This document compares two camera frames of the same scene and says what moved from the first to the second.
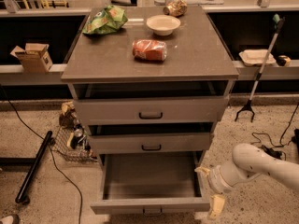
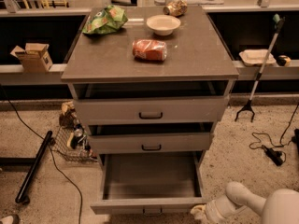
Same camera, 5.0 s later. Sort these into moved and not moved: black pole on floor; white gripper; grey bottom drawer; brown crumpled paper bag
Moved: white gripper
Not moved: black pole on floor; grey bottom drawer; brown crumpled paper bag
